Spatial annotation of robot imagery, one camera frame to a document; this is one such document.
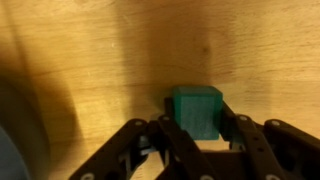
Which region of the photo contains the green block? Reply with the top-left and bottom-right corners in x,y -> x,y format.
173,86 -> 223,140

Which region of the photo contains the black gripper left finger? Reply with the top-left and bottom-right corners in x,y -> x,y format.
68,98 -> 219,180

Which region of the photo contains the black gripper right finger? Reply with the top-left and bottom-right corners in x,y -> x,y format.
218,100 -> 320,180

